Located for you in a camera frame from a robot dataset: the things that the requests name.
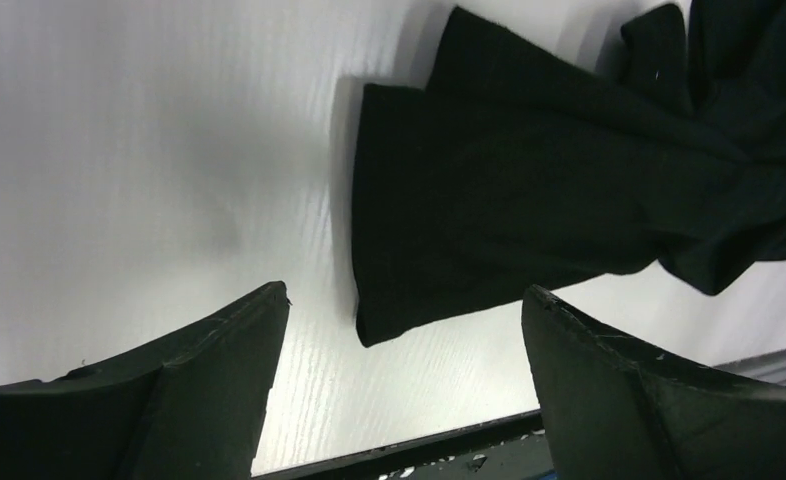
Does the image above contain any black t shirt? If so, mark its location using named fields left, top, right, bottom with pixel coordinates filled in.
left=351, top=1, right=786, bottom=347

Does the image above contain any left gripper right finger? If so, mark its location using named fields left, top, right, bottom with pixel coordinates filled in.
left=522, top=286, right=786, bottom=479

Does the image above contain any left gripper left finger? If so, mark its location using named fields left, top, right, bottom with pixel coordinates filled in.
left=0, top=281, right=290, bottom=479

